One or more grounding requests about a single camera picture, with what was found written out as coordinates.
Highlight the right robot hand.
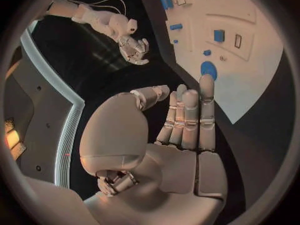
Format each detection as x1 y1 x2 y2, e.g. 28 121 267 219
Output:
116 37 151 66

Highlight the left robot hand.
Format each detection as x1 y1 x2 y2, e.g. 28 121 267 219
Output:
78 74 230 225

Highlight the white task board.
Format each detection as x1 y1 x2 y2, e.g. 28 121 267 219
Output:
138 0 286 125

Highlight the blue long cylinder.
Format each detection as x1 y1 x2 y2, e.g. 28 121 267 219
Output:
159 0 175 11

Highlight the blue block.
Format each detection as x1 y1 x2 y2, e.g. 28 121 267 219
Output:
213 29 226 43

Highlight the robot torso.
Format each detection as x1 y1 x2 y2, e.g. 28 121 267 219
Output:
3 20 85 190

